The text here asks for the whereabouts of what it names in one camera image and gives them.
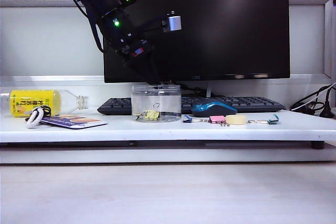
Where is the blue binder clip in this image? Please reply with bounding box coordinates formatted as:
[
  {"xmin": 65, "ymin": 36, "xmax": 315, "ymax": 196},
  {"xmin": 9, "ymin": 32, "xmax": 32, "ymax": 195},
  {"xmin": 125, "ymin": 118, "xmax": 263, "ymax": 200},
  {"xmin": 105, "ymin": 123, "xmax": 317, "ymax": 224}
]
[{"xmin": 182, "ymin": 114, "xmax": 210, "ymax": 124}]

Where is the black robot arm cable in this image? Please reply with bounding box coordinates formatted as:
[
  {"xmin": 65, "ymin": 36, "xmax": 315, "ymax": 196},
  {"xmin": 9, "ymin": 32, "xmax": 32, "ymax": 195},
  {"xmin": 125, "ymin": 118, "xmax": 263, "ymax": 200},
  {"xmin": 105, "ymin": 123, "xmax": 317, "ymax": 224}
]
[{"xmin": 59, "ymin": 0, "xmax": 106, "ymax": 53}]

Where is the purple orange card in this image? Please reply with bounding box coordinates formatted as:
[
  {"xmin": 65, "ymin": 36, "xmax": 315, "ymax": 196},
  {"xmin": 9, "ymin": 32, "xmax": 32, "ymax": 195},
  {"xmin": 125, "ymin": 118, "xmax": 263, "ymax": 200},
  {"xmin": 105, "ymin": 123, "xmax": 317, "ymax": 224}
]
[{"xmin": 40, "ymin": 114, "xmax": 108, "ymax": 130}]

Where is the pink binder clip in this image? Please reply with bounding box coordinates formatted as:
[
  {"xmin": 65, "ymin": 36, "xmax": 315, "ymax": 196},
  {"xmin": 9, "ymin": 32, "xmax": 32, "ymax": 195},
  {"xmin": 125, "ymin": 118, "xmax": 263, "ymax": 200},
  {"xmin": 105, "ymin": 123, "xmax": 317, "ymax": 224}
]
[{"xmin": 209, "ymin": 115, "xmax": 230, "ymax": 127}]

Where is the black cable behind monitor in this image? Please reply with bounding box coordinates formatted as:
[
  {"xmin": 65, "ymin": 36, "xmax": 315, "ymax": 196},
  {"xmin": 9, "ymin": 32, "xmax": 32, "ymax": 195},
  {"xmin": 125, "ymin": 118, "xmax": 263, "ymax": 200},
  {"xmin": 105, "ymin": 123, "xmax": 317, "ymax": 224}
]
[{"xmin": 180, "ymin": 81, "xmax": 208, "ymax": 98}]

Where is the white lower base panel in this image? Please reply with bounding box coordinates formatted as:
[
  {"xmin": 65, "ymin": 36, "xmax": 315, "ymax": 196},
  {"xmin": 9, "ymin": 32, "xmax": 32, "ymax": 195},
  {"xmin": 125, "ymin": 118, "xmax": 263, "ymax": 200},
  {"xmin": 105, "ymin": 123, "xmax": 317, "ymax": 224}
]
[{"xmin": 0, "ymin": 147, "xmax": 336, "ymax": 165}]

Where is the round transparent plastic jar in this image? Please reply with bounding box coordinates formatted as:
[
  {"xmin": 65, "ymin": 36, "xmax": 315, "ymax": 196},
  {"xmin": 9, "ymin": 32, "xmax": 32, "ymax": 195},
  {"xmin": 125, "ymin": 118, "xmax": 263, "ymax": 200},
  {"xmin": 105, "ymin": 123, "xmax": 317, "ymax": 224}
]
[{"xmin": 131, "ymin": 84, "xmax": 182, "ymax": 123}]

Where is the white cable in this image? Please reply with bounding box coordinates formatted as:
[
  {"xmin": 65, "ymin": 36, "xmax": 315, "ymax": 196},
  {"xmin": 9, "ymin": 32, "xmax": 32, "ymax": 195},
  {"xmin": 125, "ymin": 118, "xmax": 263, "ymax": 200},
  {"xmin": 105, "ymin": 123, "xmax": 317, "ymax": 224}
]
[{"xmin": 291, "ymin": 84, "xmax": 336, "ymax": 111}]

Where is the black computer monitor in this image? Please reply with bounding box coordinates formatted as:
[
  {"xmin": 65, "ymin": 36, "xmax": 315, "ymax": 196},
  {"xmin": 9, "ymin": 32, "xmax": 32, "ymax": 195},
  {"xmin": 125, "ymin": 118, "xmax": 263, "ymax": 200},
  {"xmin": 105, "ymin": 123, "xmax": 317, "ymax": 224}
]
[{"xmin": 102, "ymin": 0, "xmax": 291, "ymax": 83}]

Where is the white desk riser board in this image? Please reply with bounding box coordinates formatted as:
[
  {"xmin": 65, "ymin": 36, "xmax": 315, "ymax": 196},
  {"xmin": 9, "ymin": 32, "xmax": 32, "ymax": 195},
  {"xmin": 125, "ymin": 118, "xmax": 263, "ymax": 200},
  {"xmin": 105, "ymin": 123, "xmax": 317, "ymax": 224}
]
[{"xmin": 0, "ymin": 108, "xmax": 336, "ymax": 143}]

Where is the teal binder clip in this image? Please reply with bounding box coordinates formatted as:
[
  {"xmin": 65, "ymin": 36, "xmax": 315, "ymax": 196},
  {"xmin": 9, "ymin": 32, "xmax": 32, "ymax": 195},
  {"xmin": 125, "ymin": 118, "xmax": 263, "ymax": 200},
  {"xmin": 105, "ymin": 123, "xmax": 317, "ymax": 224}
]
[{"xmin": 247, "ymin": 114, "xmax": 281, "ymax": 125}]

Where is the clear bottle yellow label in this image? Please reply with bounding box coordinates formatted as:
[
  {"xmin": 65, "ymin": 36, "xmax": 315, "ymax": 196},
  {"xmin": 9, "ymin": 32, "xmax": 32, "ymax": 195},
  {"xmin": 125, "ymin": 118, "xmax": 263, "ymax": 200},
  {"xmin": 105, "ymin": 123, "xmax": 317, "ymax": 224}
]
[{"xmin": 0, "ymin": 89, "xmax": 90, "ymax": 118}]

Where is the beige tape roll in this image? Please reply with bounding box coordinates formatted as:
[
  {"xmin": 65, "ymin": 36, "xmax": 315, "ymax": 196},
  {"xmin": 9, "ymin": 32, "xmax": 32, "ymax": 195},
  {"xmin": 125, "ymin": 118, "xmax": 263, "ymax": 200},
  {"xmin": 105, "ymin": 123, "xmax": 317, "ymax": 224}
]
[{"xmin": 226, "ymin": 115, "xmax": 247, "ymax": 126}]

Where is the blue black computer mouse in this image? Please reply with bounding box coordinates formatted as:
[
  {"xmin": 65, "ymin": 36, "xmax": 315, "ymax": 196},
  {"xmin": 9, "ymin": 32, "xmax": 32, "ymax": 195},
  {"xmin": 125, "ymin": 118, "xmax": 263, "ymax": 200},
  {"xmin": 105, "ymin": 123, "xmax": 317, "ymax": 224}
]
[{"xmin": 191, "ymin": 102, "xmax": 238, "ymax": 118}]

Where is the black cable bundle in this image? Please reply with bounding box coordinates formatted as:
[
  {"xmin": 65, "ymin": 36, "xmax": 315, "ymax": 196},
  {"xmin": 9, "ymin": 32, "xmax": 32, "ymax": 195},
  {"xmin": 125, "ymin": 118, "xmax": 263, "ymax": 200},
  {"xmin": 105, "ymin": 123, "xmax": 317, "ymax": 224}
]
[{"xmin": 290, "ymin": 82, "xmax": 336, "ymax": 116}]

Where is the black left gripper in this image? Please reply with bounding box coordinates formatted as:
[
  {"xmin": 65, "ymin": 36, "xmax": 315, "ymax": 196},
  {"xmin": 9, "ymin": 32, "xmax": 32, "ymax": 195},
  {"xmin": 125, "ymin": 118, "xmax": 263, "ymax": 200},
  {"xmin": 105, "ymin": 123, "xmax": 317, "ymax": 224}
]
[{"xmin": 112, "ymin": 34, "xmax": 162, "ymax": 84}]

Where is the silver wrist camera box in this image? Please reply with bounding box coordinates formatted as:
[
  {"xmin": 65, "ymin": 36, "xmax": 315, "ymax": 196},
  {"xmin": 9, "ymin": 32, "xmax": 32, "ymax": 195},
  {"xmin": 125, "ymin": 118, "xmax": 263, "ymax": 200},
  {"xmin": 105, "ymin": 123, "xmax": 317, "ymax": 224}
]
[{"xmin": 161, "ymin": 10, "xmax": 183, "ymax": 33}]

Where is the black power plug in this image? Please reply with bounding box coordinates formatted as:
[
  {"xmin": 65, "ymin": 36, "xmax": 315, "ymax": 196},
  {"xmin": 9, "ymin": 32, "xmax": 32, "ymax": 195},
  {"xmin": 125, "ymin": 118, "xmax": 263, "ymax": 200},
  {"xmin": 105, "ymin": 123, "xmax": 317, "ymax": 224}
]
[{"xmin": 319, "ymin": 87, "xmax": 336, "ymax": 119}]

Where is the black keyboard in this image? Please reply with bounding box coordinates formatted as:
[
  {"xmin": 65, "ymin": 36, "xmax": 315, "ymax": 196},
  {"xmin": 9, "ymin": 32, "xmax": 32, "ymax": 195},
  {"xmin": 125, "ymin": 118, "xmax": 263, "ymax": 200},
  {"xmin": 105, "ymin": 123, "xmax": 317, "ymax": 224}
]
[{"xmin": 97, "ymin": 96, "xmax": 286, "ymax": 116}]

